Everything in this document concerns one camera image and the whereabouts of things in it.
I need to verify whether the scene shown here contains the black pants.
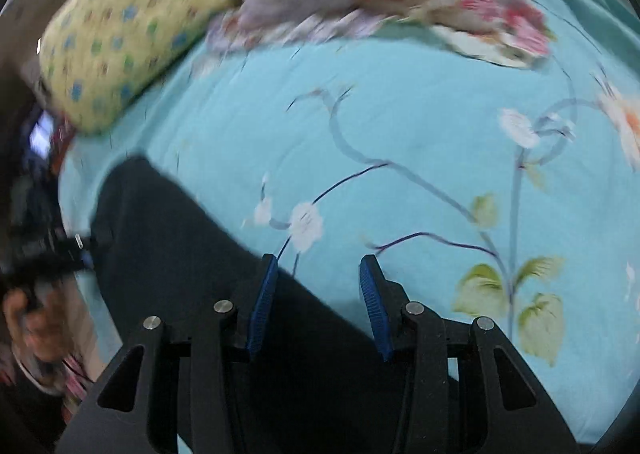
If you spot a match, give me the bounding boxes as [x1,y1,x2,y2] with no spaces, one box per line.
[92,157,404,453]

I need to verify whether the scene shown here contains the person's left forearm sleeve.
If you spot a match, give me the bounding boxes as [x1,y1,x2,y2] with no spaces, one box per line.
[1,344,89,453]

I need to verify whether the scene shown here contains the yellow cartoon print pillow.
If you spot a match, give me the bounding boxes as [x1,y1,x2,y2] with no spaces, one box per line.
[39,0,236,133]

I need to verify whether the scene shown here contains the turquoise floral bed sheet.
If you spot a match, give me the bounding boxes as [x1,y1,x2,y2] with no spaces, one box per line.
[58,0,639,444]

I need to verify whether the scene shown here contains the person's left hand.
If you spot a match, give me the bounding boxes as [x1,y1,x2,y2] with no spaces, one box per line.
[2,286,74,363]

